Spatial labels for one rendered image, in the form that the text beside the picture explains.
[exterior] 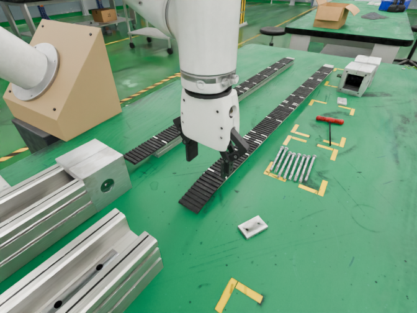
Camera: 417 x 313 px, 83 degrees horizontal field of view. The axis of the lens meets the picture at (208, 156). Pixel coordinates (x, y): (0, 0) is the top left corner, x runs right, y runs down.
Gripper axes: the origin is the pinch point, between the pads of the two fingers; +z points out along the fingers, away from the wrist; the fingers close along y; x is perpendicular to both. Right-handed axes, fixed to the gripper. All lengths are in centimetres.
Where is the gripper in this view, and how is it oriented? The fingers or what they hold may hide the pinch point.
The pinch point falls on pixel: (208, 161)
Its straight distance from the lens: 46.8
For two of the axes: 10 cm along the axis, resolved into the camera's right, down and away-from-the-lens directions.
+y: -8.0, -3.7, 4.7
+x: -6.0, 5.0, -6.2
